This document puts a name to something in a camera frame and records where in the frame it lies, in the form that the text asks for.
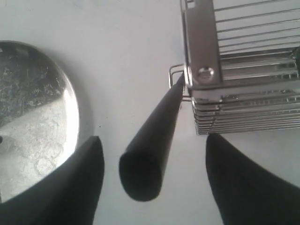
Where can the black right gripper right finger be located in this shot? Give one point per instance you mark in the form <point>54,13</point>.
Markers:
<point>245,192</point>

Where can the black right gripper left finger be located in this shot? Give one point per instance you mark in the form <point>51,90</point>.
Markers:
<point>67,196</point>

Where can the black handled kitchen knife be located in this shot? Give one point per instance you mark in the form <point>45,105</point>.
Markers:
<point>142,166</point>

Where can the round steel plate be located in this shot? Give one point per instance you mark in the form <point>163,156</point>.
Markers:
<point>39,117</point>

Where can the chrome wire utensil holder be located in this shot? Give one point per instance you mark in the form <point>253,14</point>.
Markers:
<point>241,64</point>

